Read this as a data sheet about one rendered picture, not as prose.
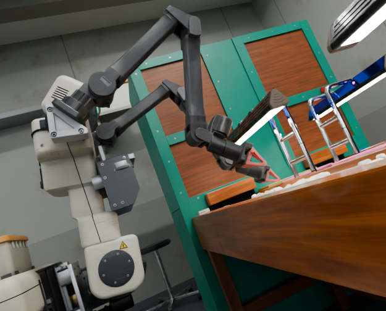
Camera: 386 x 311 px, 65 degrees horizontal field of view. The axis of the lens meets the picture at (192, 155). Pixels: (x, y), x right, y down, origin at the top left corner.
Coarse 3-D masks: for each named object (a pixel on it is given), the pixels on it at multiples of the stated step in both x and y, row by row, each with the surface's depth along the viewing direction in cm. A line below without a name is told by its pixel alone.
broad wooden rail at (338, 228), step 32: (384, 160) 45; (288, 192) 61; (320, 192) 51; (352, 192) 44; (384, 192) 38; (224, 224) 113; (256, 224) 83; (288, 224) 65; (320, 224) 54; (352, 224) 46; (384, 224) 40; (256, 256) 91; (288, 256) 70; (320, 256) 58; (352, 256) 49; (384, 256) 42; (352, 288) 52; (384, 288) 44
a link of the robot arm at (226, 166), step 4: (180, 88) 139; (184, 88) 139; (180, 92) 138; (184, 92) 138; (180, 96) 138; (184, 96) 138; (184, 100) 137; (180, 104) 141; (184, 104) 139; (180, 108) 143; (184, 108) 140; (184, 112) 142; (216, 156) 136; (220, 156) 133; (220, 160) 134; (224, 160) 133; (220, 164) 137; (224, 164) 133; (228, 164) 133; (224, 168) 136; (228, 168) 136
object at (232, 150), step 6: (228, 144) 99; (234, 144) 100; (246, 144) 97; (228, 150) 99; (234, 150) 99; (240, 150) 99; (222, 156) 101; (228, 156) 100; (234, 156) 99; (240, 156) 98; (234, 162) 103
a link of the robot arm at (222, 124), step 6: (216, 120) 101; (222, 120) 101; (228, 120) 101; (210, 126) 101; (216, 126) 101; (222, 126) 100; (228, 126) 101; (198, 132) 96; (204, 132) 96; (210, 132) 97; (222, 132) 100; (228, 132) 101; (198, 138) 96; (204, 138) 96; (210, 138) 97; (204, 144) 99
